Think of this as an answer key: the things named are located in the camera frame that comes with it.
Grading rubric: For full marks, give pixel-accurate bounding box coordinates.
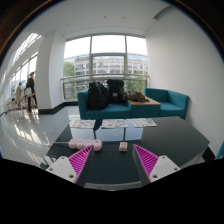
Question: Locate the brown jacket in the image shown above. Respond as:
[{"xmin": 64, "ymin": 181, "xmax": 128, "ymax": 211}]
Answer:
[{"xmin": 125, "ymin": 90, "xmax": 150, "ymax": 103}]

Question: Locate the teal corner sofa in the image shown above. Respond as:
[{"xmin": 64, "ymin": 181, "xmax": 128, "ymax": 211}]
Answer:
[{"xmin": 77, "ymin": 87, "xmax": 190, "ymax": 121}]

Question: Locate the group of light chairs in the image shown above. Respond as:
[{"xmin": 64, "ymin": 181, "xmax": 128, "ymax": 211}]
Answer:
[{"xmin": 4, "ymin": 93, "xmax": 38, "ymax": 114}]

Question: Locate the colourful sticker sheet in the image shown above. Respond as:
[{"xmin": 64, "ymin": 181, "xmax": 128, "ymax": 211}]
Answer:
[
  {"xmin": 100, "ymin": 118, "xmax": 129, "ymax": 130},
  {"xmin": 69, "ymin": 119, "xmax": 97, "ymax": 130},
  {"xmin": 131, "ymin": 118, "xmax": 158, "ymax": 129}
]

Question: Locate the small pink charger block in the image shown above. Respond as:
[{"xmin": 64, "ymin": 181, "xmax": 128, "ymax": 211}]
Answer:
[{"xmin": 118, "ymin": 141, "xmax": 129, "ymax": 153}]

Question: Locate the wooden sofa side table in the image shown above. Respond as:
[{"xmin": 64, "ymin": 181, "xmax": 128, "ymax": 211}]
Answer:
[{"xmin": 128, "ymin": 96, "xmax": 162, "ymax": 107}]

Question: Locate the pink power strip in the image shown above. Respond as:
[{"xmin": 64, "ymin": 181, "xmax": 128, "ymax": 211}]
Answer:
[{"xmin": 68, "ymin": 138, "xmax": 103, "ymax": 152}]

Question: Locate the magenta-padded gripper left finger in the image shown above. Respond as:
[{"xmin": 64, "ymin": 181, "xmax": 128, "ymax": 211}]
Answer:
[{"xmin": 45, "ymin": 144, "xmax": 95, "ymax": 184}]

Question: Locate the person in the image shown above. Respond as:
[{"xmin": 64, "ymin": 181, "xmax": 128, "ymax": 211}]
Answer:
[
  {"xmin": 25, "ymin": 71, "xmax": 37, "ymax": 113},
  {"xmin": 15, "ymin": 82, "xmax": 25, "ymax": 104}
]

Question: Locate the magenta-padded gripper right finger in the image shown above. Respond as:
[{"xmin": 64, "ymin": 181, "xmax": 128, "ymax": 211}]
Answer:
[{"xmin": 132, "ymin": 143, "xmax": 182, "ymax": 185}]

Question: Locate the black backpack with label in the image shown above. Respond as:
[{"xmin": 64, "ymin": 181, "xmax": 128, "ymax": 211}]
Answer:
[{"xmin": 106, "ymin": 79, "xmax": 126, "ymax": 104}]

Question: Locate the large black backpack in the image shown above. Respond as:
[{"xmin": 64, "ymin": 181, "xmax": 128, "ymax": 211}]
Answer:
[{"xmin": 86, "ymin": 81, "xmax": 110, "ymax": 111}]

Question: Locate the metal window railing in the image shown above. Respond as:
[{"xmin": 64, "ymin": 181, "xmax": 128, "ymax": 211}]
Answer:
[{"xmin": 60, "ymin": 73, "xmax": 150, "ymax": 101}]

